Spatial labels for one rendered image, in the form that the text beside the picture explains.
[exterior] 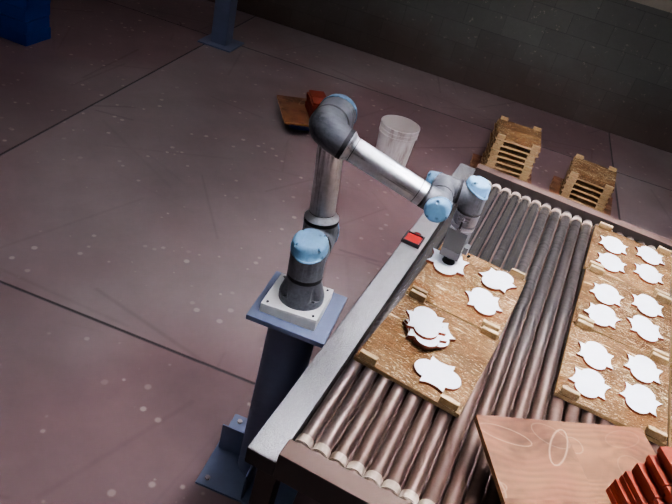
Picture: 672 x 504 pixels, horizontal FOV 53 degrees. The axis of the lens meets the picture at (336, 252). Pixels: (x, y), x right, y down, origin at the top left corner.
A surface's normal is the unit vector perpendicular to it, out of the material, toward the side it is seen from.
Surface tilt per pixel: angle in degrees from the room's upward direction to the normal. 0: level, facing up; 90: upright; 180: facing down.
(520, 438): 0
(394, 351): 0
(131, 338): 0
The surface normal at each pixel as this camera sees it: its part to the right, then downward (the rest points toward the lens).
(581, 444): 0.22, -0.79
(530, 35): -0.29, 0.50
